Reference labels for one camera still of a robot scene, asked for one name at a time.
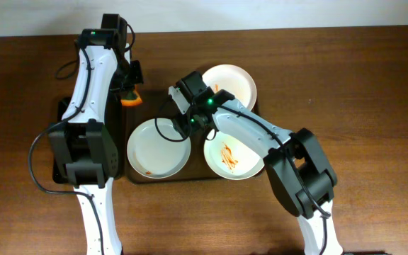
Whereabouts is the orange green scrub sponge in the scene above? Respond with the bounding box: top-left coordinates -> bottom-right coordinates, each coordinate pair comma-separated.
120,89 -> 142,107

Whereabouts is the white plate cleaned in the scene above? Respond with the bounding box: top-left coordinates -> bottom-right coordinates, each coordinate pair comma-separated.
126,118 -> 191,179
203,131 -> 264,181

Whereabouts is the pink plate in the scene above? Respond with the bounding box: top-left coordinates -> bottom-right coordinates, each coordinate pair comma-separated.
202,64 -> 257,110

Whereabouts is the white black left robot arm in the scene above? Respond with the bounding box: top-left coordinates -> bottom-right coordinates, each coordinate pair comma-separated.
47,28 -> 143,254

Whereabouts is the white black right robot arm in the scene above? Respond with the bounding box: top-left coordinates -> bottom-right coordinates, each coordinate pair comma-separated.
168,86 -> 344,254

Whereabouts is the brown serving tray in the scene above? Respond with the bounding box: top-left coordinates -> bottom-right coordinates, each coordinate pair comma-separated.
123,90 -> 261,185

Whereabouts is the black plastic tray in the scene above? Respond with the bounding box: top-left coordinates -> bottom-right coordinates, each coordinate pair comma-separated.
48,97 -> 125,188

